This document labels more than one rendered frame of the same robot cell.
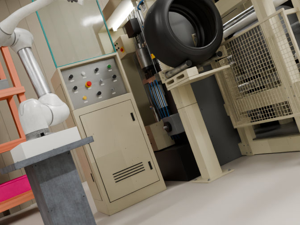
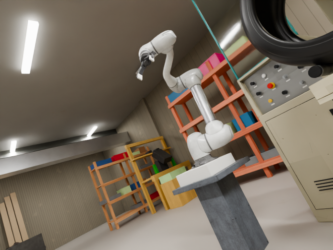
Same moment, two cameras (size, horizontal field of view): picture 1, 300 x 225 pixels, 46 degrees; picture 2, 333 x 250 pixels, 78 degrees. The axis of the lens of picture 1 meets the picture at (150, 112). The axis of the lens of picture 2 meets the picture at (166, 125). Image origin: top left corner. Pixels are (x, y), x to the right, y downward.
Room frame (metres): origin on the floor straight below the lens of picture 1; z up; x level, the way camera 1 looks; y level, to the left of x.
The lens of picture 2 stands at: (1.80, -0.99, 0.79)
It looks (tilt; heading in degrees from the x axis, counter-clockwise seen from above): 12 degrees up; 78
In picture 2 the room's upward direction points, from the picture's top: 25 degrees counter-clockwise
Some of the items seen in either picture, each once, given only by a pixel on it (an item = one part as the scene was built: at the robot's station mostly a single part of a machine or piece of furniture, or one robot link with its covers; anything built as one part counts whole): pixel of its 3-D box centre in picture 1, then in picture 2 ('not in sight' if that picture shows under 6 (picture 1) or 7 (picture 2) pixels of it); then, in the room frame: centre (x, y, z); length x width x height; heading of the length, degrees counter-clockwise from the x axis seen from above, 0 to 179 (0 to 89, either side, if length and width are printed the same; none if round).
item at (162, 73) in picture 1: (181, 71); not in sight; (2.89, -0.36, 0.90); 0.40 x 0.03 x 0.10; 115
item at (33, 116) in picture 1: (32, 115); (197, 145); (2.34, 0.73, 0.91); 0.18 x 0.16 x 0.22; 151
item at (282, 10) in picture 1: (255, 77); not in sight; (2.66, -0.83, 0.65); 0.90 x 0.02 x 0.70; 25
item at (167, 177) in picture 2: not in sight; (169, 164); (2.64, 4.96, 1.01); 1.57 x 1.40 x 2.03; 33
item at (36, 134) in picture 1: (39, 135); (202, 160); (2.31, 0.73, 0.77); 0.22 x 0.18 x 0.06; 29
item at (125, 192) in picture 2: not in sight; (130, 182); (1.39, 6.22, 1.04); 2.30 x 0.63 x 2.08; 33
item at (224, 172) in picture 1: (212, 175); not in sight; (2.96, -0.31, 0.01); 0.27 x 0.27 x 0.02; 25
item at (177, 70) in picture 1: (177, 69); (329, 68); (2.67, -0.31, 0.90); 0.35 x 0.05 x 0.05; 25
